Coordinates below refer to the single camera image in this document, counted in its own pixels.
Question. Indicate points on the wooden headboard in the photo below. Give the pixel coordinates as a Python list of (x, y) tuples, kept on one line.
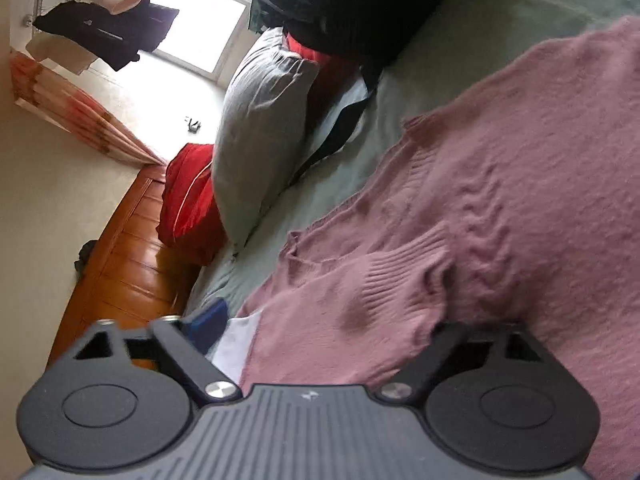
[(131, 277)]

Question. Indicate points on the black backpack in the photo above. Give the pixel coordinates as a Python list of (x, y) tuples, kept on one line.
[(372, 33)]

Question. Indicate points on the red quilt right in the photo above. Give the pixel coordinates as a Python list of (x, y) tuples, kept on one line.
[(333, 74)]

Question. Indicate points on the hanging laundry at window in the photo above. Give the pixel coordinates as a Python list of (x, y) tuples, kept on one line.
[(75, 33)]

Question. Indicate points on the red quilt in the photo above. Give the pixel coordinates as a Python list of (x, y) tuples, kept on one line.
[(333, 74), (190, 222)]

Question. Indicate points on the red quilt left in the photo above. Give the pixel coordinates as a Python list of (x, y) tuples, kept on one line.
[(190, 222)]

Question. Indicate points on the pink and white sweater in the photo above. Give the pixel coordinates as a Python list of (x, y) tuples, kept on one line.
[(518, 201)]

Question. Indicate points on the green plaid bed blanket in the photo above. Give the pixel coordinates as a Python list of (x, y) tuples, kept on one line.
[(466, 41)]

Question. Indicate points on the red plaid curtain left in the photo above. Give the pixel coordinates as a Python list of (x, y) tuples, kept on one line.
[(55, 99)]

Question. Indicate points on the grey green pillow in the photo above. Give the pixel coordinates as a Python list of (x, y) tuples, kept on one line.
[(261, 132)]

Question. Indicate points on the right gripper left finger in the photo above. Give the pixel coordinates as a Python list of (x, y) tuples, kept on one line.
[(117, 398)]

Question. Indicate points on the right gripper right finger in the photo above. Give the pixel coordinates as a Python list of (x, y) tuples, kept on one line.
[(496, 398)]

